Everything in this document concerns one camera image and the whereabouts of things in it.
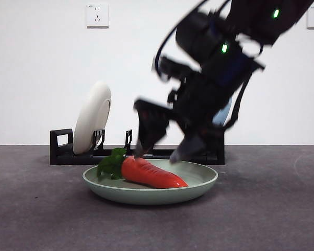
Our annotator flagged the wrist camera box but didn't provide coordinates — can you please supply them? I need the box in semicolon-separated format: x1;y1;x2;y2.
158;55;202;81

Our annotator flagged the green plate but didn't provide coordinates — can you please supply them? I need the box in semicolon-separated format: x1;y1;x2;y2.
82;158;219;206

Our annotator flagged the white plate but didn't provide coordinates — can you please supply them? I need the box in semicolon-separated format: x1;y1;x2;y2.
73;81;112;155

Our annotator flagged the black cable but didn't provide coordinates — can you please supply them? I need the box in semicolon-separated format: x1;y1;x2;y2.
224;75;254;130
153;0;210;74

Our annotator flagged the orange carrot with green leaves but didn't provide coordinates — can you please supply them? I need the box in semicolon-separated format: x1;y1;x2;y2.
97;147;189;189

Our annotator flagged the black plate rack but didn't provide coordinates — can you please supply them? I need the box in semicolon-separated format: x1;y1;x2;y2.
49;129;225;166

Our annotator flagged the blue plate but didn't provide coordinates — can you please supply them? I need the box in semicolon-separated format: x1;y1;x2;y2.
213;96;233;126

